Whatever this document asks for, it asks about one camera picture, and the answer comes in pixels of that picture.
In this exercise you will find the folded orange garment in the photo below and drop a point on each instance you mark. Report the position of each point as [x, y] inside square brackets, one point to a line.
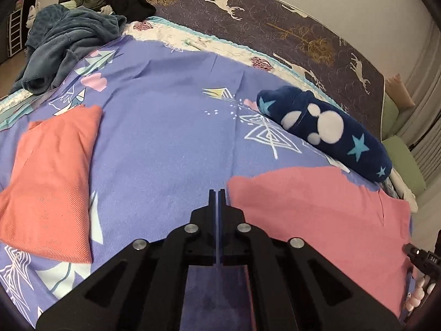
[44, 209]

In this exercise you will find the navy star fleece roll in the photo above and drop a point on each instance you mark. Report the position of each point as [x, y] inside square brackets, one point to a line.
[328, 129]

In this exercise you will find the teal fleece blanket pile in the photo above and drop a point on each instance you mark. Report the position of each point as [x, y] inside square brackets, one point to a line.
[59, 38]

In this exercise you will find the beige pillow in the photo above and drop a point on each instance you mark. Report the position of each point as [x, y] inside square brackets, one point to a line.
[398, 93]

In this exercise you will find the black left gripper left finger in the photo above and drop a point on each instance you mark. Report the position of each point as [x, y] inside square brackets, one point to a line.
[143, 286]

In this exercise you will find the pink knit garment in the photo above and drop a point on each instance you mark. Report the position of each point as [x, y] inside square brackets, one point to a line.
[361, 232]

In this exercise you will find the white ladder shelf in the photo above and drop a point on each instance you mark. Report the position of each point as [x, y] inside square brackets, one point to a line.
[14, 33]

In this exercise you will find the folded white and floral clothes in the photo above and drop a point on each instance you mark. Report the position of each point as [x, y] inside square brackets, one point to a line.
[395, 187]

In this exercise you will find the green cushion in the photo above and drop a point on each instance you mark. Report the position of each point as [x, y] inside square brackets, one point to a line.
[405, 164]
[390, 114]

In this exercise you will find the purple patterned bed sheet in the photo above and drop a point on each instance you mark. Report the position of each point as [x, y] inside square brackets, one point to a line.
[155, 159]

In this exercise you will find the white cat figurine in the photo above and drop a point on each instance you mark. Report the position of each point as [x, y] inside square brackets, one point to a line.
[33, 10]

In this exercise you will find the dark deer pattern mattress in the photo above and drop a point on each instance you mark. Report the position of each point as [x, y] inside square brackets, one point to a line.
[297, 41]

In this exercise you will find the white gloved right hand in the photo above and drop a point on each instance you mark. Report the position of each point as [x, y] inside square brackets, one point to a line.
[420, 286]

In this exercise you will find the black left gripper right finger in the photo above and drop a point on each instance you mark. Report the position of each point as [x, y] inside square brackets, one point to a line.
[292, 286]

